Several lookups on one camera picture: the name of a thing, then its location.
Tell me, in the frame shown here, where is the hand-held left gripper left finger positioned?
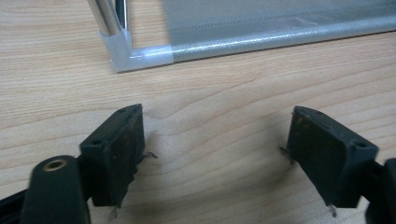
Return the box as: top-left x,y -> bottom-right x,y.
78,104 -> 147,208

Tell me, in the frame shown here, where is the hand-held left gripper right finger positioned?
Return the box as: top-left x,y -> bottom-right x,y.
285,105 -> 379,209

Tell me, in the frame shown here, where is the metal rack with grey shelves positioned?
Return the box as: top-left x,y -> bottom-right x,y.
87,0 -> 396,75

